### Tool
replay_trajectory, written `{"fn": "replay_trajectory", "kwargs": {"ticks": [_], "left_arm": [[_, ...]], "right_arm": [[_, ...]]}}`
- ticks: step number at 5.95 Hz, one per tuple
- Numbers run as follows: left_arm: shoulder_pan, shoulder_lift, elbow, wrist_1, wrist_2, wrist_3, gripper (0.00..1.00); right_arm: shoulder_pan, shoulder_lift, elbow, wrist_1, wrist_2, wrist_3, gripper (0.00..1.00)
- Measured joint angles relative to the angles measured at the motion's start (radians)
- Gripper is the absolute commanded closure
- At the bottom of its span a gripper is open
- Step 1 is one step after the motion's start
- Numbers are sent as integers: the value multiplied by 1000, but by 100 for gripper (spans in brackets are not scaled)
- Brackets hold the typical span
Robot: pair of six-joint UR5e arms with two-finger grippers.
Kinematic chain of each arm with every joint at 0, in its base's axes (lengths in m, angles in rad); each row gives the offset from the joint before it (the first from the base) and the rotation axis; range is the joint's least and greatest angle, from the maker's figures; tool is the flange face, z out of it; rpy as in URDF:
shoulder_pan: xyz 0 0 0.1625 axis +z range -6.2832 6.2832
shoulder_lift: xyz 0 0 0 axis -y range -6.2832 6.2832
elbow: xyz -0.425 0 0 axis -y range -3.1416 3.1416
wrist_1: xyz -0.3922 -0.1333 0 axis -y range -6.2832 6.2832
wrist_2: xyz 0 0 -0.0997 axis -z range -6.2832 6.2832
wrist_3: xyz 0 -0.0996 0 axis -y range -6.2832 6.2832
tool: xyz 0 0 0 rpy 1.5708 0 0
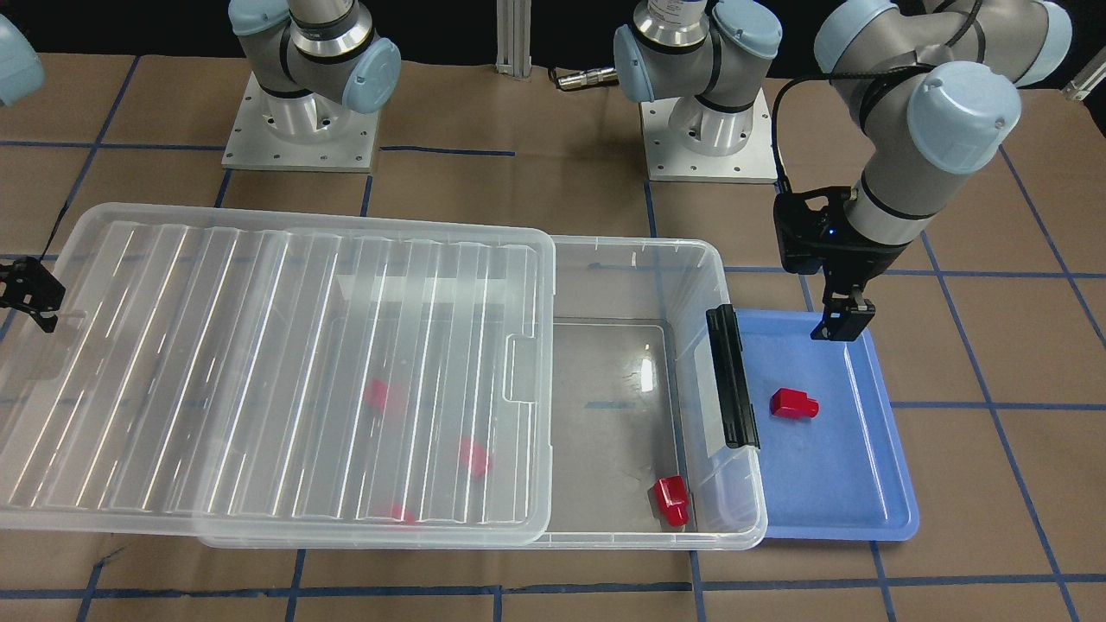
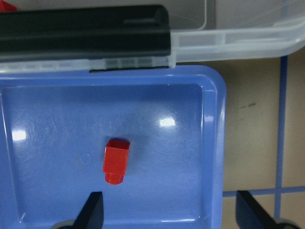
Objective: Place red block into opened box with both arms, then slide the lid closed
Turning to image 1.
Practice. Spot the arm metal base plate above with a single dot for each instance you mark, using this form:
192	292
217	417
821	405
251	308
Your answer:
685	141
307	134

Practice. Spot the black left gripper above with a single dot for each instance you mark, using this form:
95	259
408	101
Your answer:
849	269

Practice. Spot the aluminium frame post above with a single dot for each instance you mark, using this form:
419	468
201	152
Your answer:
513	19

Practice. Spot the red block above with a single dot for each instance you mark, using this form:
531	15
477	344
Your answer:
793	404
400	515
474	458
384	400
672	500

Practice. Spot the clear plastic box lid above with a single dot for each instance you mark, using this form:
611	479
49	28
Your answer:
105	419

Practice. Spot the metal cable connector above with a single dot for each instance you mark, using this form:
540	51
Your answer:
579	81

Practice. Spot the black box latch handle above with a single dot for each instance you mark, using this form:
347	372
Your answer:
738	424

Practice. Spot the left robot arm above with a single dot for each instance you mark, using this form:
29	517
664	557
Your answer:
935	93

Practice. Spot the red block under lid front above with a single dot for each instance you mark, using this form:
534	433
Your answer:
400	515

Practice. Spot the blue plastic tray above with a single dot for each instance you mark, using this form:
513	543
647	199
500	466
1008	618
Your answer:
842	476

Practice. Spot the clear plastic storage box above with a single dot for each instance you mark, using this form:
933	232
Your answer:
582	365

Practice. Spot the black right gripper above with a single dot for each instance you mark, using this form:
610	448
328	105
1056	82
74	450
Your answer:
26	292

